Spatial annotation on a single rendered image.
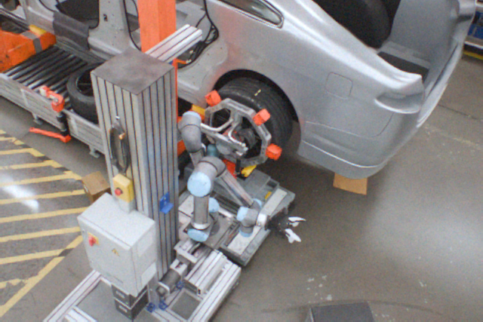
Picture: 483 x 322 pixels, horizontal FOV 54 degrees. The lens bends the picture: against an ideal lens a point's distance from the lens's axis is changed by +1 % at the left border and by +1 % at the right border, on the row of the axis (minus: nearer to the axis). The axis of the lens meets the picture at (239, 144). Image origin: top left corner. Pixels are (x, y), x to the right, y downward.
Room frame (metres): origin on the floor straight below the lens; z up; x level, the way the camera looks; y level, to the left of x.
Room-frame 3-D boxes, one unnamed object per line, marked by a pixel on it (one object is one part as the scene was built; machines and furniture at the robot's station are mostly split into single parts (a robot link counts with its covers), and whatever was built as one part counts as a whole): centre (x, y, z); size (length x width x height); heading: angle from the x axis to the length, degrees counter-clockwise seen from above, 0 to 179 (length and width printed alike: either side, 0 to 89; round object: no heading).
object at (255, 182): (2.68, -0.05, 0.32); 0.40 x 0.30 x 0.28; 62
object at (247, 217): (1.51, -0.09, 1.21); 0.11 x 0.08 x 0.09; 77
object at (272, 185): (2.66, -0.08, 0.13); 0.50 x 0.36 x 0.10; 62
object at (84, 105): (3.43, 1.31, 0.39); 0.66 x 0.66 x 0.24
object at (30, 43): (3.75, 2.11, 0.69); 0.52 x 0.17 x 0.35; 152
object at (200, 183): (1.57, 0.17, 1.19); 0.15 x 0.12 x 0.55; 167
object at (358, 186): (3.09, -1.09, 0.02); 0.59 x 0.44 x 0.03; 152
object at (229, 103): (2.53, 0.03, 0.85); 0.54 x 0.07 x 0.54; 62
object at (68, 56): (3.50, 1.48, 0.14); 2.47 x 0.85 x 0.27; 62
